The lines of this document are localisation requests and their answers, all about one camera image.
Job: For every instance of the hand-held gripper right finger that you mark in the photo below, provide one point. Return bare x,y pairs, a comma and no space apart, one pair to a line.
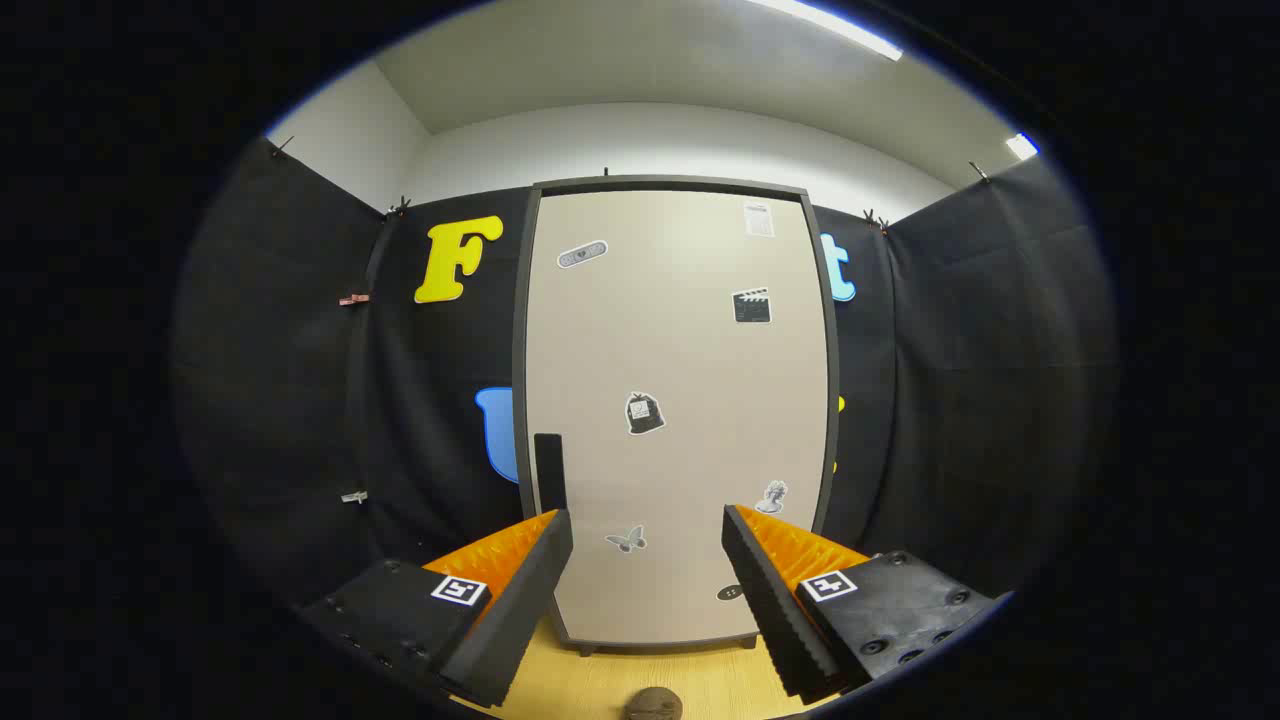
775,610

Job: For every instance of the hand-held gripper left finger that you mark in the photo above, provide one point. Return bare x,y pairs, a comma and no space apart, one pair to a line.
520,610

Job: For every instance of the grey shoe cabinet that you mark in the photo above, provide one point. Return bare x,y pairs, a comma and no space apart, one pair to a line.
520,350

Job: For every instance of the beige shoe cabinet door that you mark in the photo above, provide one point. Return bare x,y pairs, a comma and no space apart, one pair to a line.
680,350

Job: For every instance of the black backdrop cloth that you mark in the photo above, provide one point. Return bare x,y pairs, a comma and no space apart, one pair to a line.
280,350

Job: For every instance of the small ceiling light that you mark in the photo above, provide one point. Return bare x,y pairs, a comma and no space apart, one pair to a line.
1021,146

